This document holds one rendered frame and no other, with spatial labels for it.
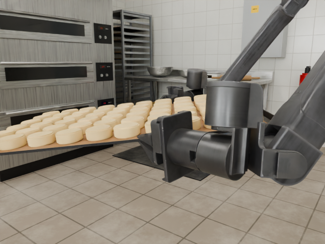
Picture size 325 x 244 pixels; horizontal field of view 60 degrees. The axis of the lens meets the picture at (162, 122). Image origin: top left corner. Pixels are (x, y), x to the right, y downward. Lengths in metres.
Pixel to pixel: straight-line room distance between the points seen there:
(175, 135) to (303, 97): 0.18
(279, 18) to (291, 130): 0.62
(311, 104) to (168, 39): 4.31
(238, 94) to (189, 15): 4.13
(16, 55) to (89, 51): 0.83
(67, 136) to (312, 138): 0.40
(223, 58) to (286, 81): 0.91
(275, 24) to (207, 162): 0.66
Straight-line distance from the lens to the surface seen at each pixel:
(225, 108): 0.36
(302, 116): 0.39
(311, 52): 3.82
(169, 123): 0.42
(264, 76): 3.86
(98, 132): 0.53
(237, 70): 0.96
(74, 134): 0.55
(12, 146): 0.60
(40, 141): 0.57
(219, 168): 0.36
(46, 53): 3.09
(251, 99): 0.38
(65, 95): 3.20
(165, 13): 4.73
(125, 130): 0.52
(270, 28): 0.96
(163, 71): 4.03
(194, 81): 0.95
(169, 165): 0.43
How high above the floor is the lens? 1.10
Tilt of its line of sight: 12 degrees down
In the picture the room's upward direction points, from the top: straight up
